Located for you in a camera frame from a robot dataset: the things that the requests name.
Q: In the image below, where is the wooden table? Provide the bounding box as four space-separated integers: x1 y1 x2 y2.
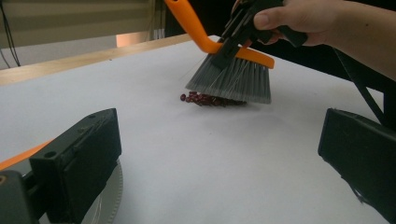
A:
0 33 192 87

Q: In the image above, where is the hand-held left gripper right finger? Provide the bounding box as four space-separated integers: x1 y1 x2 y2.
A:
317 107 396 224

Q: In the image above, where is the light wooden cabinet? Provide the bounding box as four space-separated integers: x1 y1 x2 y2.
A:
0 0 157 50

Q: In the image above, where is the dark curtain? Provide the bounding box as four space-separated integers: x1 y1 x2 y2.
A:
163 0 396 94

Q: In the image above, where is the pile of red beans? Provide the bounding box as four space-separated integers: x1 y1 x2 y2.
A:
179 91 249 108

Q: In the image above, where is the orange brush with grey bristles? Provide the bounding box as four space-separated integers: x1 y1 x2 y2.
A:
163 0 276 105

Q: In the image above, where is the white table sheet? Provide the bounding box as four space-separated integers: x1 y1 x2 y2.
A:
0 35 396 224

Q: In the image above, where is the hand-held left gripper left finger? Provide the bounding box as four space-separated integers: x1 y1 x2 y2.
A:
28 107 122 224

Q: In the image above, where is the black hanging cable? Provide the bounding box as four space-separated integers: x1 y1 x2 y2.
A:
0 0 21 68

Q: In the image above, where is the black metal stand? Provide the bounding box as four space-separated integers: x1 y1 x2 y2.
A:
333 49 396 129

